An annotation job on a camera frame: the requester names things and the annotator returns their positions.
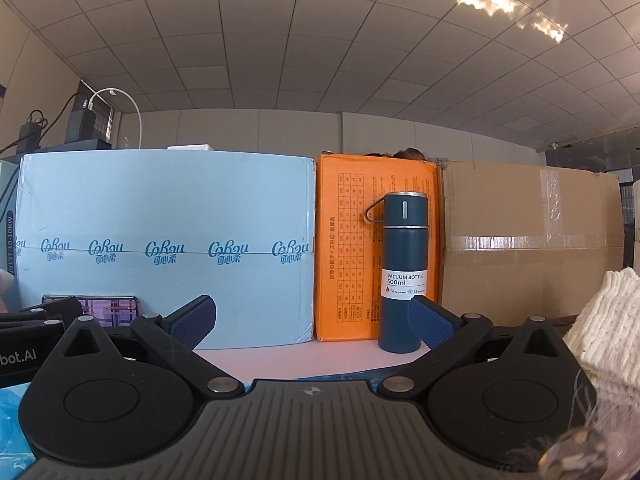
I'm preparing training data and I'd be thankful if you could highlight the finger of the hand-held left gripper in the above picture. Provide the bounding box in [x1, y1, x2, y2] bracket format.
[20, 296, 84, 319]

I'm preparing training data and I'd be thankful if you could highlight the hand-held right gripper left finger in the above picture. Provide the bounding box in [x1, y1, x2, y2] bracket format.
[47, 295, 241, 396]

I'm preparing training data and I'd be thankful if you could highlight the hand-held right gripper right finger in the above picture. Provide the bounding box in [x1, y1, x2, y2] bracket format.
[376, 296, 578, 396]

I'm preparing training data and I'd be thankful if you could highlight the smartphone with lit screen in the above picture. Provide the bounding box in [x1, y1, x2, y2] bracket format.
[41, 294, 142, 328]

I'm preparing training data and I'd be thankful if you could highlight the dark blue vacuum bottle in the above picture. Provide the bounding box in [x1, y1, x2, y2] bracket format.
[364, 191, 430, 354]

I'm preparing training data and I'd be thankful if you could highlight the orange cardboard box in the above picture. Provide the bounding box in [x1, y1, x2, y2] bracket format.
[313, 152, 444, 343]

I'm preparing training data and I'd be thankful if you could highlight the light blue carton with label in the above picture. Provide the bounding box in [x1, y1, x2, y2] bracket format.
[0, 160, 21, 281]

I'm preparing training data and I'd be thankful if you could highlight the brown cardboard box with tape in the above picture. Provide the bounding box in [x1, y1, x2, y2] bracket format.
[437, 160, 626, 328]

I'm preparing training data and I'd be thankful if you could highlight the large light blue carton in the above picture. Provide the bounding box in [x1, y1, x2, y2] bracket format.
[10, 152, 317, 352]

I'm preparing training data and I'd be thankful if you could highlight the small black power adapter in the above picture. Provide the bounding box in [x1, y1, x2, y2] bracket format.
[18, 110, 49, 154]

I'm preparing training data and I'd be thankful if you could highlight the grey fur tuft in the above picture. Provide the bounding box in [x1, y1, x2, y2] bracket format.
[500, 360, 615, 480]

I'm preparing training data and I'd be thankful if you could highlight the cream knit sweater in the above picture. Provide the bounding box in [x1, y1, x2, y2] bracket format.
[562, 268, 640, 386]

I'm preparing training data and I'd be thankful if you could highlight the large black power adapter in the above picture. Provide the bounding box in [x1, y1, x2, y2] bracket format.
[64, 92, 114, 144]

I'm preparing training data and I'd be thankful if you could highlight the black power cable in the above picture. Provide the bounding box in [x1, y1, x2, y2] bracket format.
[0, 91, 81, 157]

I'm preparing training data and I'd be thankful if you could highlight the white charging cable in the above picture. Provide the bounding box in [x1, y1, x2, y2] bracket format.
[87, 87, 146, 151]

